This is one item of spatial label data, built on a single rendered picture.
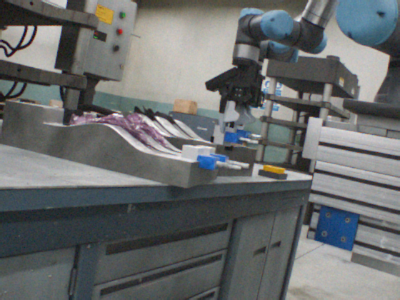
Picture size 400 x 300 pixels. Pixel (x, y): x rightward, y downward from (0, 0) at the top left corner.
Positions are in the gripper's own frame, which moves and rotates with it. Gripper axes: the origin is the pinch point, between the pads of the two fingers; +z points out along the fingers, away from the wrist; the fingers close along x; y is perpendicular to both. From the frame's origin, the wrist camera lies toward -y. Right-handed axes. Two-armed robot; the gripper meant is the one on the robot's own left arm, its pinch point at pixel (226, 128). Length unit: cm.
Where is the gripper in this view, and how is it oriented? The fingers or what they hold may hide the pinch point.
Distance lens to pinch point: 123.4
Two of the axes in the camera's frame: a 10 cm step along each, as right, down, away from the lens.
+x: 5.4, 0.6, 8.4
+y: 8.2, 1.8, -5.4
